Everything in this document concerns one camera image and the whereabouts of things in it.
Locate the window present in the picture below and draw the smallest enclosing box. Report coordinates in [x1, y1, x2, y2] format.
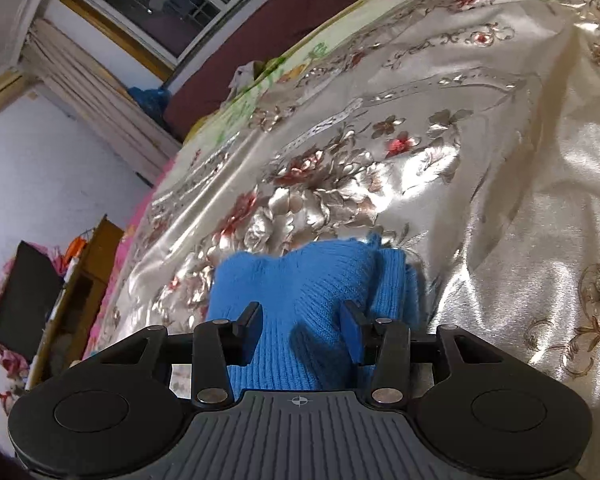
[60, 0, 301, 81]

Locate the silver floral bedspread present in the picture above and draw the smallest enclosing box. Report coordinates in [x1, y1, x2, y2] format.
[115, 0, 600, 411]

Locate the beige curtain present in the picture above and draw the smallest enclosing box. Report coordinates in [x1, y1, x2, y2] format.
[22, 19, 182, 183]

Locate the blue striped knit sweater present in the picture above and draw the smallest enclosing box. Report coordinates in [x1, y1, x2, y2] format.
[207, 232, 421, 393]

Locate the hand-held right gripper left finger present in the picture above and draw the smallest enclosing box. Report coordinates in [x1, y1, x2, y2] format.
[87, 301, 264, 407]

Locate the orange tool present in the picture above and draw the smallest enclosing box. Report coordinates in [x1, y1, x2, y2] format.
[65, 235, 88, 266]

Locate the pink floral bed sheet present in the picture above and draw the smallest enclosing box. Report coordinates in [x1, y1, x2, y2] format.
[87, 0, 446, 356]

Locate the black monitor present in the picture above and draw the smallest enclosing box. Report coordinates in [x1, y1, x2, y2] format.
[0, 241, 66, 361]

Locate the blue plastic bag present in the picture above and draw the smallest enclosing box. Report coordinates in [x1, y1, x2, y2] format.
[127, 86, 173, 121]

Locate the wooden cabinet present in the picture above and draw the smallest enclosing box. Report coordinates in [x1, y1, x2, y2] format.
[27, 215, 126, 391]

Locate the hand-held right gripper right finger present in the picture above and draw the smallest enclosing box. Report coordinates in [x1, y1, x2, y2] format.
[340, 301, 512, 407]

